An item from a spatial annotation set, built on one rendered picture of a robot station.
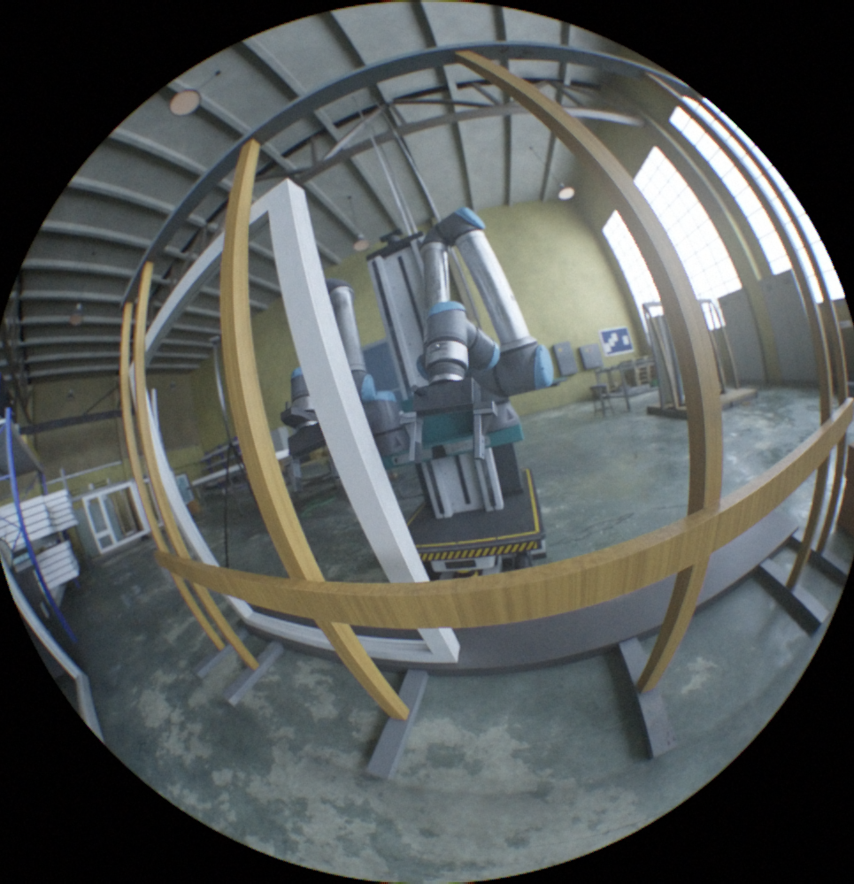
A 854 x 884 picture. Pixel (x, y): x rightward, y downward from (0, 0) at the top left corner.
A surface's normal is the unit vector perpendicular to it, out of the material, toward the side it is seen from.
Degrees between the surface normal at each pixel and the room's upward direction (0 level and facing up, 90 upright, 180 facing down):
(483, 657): 0
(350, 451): 98
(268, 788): 0
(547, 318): 90
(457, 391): 67
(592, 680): 0
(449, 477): 90
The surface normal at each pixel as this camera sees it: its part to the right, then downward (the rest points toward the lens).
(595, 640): -0.26, -0.96
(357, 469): -0.18, 0.29
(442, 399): -0.48, -0.19
